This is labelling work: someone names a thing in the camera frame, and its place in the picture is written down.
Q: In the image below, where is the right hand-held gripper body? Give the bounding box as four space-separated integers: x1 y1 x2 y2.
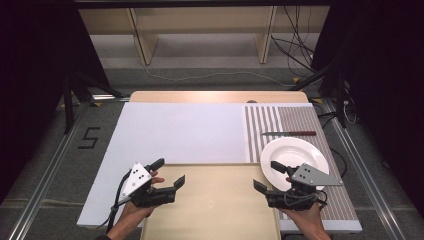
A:
265 162 344 212

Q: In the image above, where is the white board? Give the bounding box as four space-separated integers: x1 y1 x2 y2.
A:
76 101 363 234

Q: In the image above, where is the beige tray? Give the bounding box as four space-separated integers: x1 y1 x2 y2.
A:
139 162 282 240

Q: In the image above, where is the white plate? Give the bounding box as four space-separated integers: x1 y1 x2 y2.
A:
259 136 331 193

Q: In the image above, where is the wooden table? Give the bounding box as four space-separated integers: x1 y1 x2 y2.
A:
128 90 310 104

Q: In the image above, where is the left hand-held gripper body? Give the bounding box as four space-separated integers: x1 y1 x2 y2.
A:
119 162 177 209

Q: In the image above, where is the striped grey placemat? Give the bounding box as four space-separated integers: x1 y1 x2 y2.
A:
244 105 360 222

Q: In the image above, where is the knife with brown handle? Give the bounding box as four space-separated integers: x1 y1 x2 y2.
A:
261 130 318 137

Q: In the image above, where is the grey right gripper cable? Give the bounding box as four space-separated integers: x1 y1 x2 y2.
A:
282 189 330 212

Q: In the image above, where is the bundle of black cables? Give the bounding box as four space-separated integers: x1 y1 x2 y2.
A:
270 5 322 79

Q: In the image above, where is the white floor cable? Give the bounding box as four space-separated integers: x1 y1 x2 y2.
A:
142 62 296 88

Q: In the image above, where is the dark curtain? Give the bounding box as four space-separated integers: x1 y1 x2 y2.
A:
0 0 113 204
311 0 424 209

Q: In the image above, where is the wooden shelf unit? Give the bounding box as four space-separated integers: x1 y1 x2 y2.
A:
78 5 331 67

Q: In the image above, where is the person's left hand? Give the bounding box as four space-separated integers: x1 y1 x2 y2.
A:
112 170 166 233

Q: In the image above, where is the black tape floor mark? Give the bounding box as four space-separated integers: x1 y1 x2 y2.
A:
77 126 102 150

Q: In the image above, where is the black metal stand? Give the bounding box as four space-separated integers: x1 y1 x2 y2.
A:
61 71 125 135
288 56 349 129

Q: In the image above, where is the metal floor rail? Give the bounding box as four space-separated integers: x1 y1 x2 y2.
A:
7 98 131 240
319 98 409 240

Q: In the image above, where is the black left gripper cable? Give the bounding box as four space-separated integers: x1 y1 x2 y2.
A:
98 169 133 235

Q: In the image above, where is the person's right hand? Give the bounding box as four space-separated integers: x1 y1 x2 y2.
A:
278 202 327 233

